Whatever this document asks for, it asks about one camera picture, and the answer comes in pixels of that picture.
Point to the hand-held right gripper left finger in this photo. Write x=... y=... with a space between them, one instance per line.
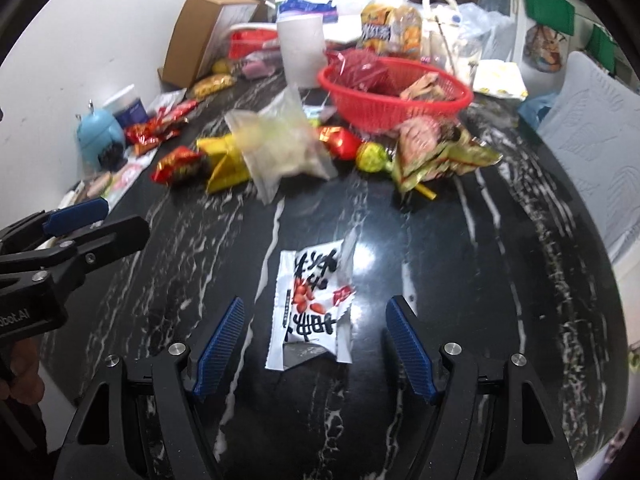
x=220 y=350

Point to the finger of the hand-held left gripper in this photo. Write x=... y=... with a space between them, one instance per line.
x=75 y=215
x=110 y=240

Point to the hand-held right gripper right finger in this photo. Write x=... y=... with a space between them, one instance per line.
x=407 y=345

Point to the white peanut snack packet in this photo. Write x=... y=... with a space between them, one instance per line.
x=310 y=305

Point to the brown and gold snack bag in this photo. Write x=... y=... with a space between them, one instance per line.
x=430 y=155

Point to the yellow green candy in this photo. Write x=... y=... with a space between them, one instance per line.
x=372 y=156

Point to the clear plastic bag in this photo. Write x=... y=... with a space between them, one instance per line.
x=280 y=145
x=482 y=22

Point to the red gold snack packet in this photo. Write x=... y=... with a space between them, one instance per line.
x=342 y=141

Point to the red plastic basket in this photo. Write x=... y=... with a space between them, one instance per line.
x=395 y=110

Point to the person's left hand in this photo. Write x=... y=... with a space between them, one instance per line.
x=22 y=370

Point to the white pink packet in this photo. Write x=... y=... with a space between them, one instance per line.
x=125 y=175

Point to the light blue toy figure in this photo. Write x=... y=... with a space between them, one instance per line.
x=97 y=132

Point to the small red snack packet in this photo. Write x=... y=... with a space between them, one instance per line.
x=175 y=110
x=145 y=135

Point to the dark blue box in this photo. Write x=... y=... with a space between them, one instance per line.
x=131 y=112

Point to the yellow noodle snack packet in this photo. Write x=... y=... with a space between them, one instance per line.
x=212 y=86

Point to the cardboard box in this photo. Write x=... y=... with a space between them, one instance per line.
x=192 y=35

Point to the red plastic container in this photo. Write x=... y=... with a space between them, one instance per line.
x=250 y=40

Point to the brown snack packet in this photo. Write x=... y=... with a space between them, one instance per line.
x=425 y=87

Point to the white paper towel roll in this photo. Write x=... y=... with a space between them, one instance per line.
x=300 y=50

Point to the light blue plastic bag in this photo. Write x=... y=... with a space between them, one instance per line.
x=535 y=107

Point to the dark red snack packet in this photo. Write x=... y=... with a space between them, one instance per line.
x=360 y=71

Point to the leaf-pattern chair cover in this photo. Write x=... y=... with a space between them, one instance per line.
x=590 y=135

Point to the white yellow-dotted pad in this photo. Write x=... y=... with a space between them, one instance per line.
x=500 y=77

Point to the metal spoon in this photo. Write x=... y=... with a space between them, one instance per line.
x=445 y=45

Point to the blue tissue pack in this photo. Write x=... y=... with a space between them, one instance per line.
x=305 y=5

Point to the orange juice bottle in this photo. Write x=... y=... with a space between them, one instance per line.
x=390 y=25

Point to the patterned tote bag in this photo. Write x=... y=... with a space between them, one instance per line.
x=545 y=47

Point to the crumpled clear plastic bag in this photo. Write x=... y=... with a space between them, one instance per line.
x=482 y=22

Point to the white teapot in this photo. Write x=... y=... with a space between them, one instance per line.
x=440 y=10

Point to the green bag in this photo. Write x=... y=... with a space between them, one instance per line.
x=547 y=2
x=602 y=47

